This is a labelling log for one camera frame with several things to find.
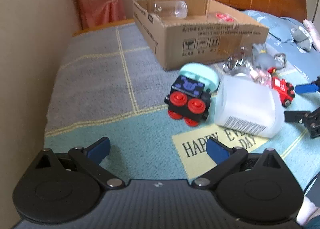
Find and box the pink keychain charm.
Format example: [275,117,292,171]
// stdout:
[249,68,272,88]

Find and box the grey cat toy car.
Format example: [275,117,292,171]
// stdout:
[252,43,278,73]

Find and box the white frosted square container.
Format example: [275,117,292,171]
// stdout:
[214,75,284,139]

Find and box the mint green oval case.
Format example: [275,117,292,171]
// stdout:
[179,63,220,93]

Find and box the clear jar red label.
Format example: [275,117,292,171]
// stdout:
[207,11,236,23]

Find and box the tall clear plastic jar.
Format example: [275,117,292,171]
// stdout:
[153,0,188,19]

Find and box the grey plush toy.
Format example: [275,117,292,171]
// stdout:
[291,26,313,51]

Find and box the grey teal checked blanket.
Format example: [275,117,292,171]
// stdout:
[44,24,319,187]

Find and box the brown cardboard box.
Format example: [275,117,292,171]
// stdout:
[132,0,269,70]

